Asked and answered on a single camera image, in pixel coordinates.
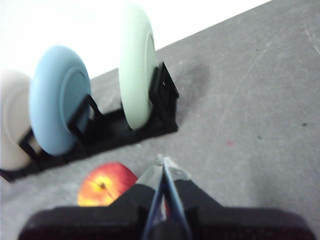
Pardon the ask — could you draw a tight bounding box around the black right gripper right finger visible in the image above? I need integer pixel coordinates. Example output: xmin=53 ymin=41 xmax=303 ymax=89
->
xmin=162 ymin=156 xmax=318 ymax=240

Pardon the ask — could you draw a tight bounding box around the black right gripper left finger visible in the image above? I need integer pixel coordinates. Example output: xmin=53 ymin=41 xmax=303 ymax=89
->
xmin=17 ymin=156 xmax=165 ymax=240

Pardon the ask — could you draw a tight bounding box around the red yellow apple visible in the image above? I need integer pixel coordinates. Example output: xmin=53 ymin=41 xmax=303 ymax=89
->
xmin=76 ymin=161 xmax=139 ymax=207

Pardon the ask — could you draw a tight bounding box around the pale yellow beige plate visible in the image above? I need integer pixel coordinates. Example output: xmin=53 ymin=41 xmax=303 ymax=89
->
xmin=0 ymin=69 xmax=35 ymax=173

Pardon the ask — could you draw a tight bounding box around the black plate rack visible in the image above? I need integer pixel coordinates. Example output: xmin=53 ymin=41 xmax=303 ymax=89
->
xmin=0 ymin=61 xmax=180 ymax=183

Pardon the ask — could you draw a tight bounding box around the blue plate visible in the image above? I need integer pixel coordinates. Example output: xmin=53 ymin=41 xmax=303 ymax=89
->
xmin=28 ymin=44 xmax=92 ymax=156

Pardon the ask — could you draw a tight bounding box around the pale green plate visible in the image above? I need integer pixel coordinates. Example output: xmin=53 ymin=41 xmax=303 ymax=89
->
xmin=118 ymin=2 xmax=157 ymax=131

